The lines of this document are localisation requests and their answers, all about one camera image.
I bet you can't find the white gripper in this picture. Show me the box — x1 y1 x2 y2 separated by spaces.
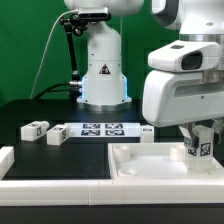
142 70 224 149

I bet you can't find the white square tabletop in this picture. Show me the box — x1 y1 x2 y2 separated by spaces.
108 143 224 180

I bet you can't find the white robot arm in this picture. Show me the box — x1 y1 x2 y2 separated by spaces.
64 0 224 148

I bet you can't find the white fiducial marker plate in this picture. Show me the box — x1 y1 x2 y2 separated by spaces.
68 123 141 137

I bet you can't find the white U-shaped fence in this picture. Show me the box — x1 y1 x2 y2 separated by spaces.
0 147 224 206

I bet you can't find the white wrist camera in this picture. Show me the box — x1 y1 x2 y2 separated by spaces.
148 40 220 73

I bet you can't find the black cable bundle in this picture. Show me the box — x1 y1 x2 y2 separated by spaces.
33 82 83 100

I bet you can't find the grey camera on mount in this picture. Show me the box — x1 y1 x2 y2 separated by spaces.
78 7 110 21

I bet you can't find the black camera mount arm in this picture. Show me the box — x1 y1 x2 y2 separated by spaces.
59 17 88 88

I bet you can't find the white cable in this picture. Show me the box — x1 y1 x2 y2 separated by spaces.
29 9 80 100

